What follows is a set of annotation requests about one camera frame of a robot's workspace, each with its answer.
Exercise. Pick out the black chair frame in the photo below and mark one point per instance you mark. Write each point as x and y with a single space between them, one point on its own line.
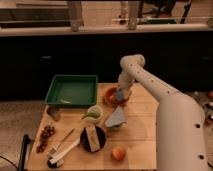
26 142

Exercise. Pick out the grey cloth on bowl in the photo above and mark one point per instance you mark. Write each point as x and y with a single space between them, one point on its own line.
116 118

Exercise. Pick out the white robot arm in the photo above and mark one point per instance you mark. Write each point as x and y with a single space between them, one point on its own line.
180 142

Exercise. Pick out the wooden block on plate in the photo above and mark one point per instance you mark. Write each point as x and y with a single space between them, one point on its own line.
93 138

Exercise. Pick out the white handled brush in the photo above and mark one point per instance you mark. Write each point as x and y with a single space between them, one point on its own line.
57 160

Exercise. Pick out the green plastic tray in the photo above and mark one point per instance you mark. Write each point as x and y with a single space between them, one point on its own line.
75 91

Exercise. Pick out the brown small object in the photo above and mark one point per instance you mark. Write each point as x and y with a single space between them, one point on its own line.
54 113

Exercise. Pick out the metal fork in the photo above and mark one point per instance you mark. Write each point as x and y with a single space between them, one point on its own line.
55 148

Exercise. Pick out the blue sponge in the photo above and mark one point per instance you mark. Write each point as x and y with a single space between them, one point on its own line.
119 95

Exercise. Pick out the bunch of red grapes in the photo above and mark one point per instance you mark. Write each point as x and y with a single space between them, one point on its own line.
46 133

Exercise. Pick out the black round plate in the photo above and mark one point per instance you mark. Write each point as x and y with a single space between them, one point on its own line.
85 142

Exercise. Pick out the orange fruit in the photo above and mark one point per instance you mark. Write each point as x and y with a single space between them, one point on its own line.
118 153

